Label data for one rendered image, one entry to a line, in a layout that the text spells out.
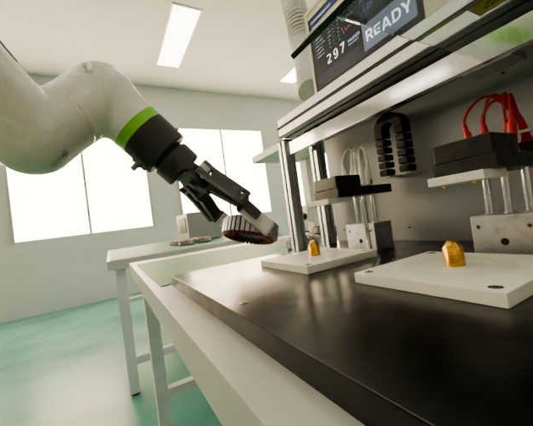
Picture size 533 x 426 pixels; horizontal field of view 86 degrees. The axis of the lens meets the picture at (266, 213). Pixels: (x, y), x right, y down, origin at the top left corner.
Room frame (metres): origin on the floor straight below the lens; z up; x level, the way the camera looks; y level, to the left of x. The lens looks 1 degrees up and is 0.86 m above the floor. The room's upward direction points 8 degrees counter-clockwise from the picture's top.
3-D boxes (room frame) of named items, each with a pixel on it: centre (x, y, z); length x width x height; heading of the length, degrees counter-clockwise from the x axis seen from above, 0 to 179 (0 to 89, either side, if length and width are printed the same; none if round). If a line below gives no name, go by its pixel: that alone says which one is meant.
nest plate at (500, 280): (0.31, -0.20, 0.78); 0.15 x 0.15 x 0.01; 29
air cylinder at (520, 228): (0.38, -0.32, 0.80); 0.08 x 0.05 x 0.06; 29
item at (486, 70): (0.40, -0.34, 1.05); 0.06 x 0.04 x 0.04; 29
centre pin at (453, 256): (0.31, -0.20, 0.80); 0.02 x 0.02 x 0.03
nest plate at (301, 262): (0.52, -0.08, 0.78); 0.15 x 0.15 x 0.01; 29
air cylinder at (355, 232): (0.59, -0.20, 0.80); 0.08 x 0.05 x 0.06; 29
